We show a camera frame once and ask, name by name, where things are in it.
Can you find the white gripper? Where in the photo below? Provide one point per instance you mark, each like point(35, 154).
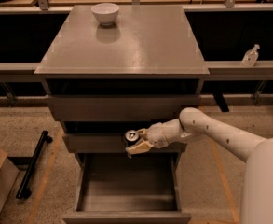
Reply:
point(156, 134)

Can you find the dark pepsi can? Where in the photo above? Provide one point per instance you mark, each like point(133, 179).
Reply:
point(132, 136)

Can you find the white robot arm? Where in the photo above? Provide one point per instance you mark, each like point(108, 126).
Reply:
point(256, 151)

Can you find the grey open bottom drawer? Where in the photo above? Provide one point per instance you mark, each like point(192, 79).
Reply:
point(116, 189)

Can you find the grey middle drawer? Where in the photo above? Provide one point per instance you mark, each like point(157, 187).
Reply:
point(112, 143)

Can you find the grey drawer cabinet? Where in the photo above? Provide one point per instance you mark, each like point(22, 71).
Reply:
point(117, 91)

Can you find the grey top drawer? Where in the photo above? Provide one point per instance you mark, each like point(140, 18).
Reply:
point(118, 108)

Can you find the black metal bar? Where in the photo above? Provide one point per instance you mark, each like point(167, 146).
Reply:
point(24, 191)

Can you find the white ceramic bowl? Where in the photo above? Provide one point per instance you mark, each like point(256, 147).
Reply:
point(105, 13)

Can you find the grey metal rail frame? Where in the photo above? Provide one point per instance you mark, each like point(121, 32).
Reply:
point(206, 42)

